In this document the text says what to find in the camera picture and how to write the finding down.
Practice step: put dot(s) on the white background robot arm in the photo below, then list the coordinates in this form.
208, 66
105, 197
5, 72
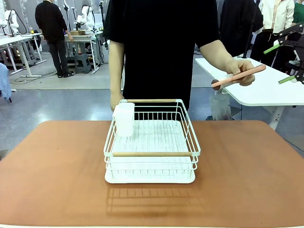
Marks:
10, 20
86, 17

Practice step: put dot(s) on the person in black t-shirt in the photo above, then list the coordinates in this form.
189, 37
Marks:
156, 47

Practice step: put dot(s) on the person's left hand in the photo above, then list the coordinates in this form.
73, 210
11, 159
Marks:
241, 66

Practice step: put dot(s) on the white side table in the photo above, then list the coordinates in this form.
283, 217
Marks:
261, 90

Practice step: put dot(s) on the white translucent plastic cup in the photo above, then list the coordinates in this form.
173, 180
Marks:
124, 118

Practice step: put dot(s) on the bystander in white shirt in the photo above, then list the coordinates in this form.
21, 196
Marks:
278, 16

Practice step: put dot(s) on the long white workbench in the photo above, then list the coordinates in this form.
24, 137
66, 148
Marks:
14, 40

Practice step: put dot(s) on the grey plastic step stool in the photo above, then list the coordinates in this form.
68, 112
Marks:
82, 63

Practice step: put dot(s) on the blue cloth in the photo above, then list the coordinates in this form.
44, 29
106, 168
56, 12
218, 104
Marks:
4, 80

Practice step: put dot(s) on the person's right hand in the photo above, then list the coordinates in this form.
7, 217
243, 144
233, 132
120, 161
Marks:
116, 101

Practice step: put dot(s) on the person's right forearm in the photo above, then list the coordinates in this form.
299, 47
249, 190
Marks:
116, 69

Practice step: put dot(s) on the bystander in black jacket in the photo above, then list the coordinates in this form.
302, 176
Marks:
237, 26

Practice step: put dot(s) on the black tripod stand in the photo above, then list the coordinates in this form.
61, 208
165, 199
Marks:
102, 21

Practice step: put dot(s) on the man in black clothes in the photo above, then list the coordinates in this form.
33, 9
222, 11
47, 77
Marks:
53, 26

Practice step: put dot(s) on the black light stand pole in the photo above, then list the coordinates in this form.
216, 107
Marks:
249, 35

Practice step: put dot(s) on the brown cardboard box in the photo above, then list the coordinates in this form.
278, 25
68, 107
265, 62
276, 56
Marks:
78, 32

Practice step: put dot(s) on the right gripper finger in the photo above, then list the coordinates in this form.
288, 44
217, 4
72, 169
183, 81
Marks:
273, 47
287, 79

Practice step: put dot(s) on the person's left forearm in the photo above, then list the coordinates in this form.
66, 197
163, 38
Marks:
215, 54

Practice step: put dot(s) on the clear plastic bag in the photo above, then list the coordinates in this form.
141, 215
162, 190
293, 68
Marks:
221, 107

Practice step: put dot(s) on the white desk with box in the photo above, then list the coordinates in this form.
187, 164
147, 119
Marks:
83, 38

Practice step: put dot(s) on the bystander in green top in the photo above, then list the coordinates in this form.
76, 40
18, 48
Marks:
299, 13

